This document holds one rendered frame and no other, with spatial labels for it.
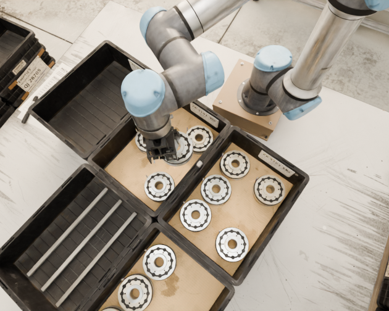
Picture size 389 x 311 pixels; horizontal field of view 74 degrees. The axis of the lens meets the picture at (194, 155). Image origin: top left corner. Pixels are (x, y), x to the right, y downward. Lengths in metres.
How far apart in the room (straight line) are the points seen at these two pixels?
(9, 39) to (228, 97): 1.44
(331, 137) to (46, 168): 1.20
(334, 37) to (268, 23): 1.87
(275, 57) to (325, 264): 0.75
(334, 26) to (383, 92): 1.81
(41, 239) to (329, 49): 1.00
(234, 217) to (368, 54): 2.03
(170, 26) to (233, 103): 0.57
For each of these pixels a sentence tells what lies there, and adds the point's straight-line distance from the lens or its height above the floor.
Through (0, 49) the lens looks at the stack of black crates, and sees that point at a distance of 2.04.
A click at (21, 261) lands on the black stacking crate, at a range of 1.05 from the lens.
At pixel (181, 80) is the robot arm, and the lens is 0.48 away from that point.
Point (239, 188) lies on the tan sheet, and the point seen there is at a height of 0.83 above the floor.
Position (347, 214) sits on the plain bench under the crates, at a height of 0.70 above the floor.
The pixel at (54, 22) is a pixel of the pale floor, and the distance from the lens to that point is 2.82.
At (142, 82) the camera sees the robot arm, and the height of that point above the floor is 1.35.
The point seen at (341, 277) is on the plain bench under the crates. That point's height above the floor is 0.70.
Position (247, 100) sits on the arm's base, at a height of 0.83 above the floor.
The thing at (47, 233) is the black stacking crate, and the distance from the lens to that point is 1.02.
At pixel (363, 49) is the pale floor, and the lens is 2.65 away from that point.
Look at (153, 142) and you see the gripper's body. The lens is 0.58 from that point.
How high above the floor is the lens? 1.71
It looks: 70 degrees down
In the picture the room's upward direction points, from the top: 3 degrees counter-clockwise
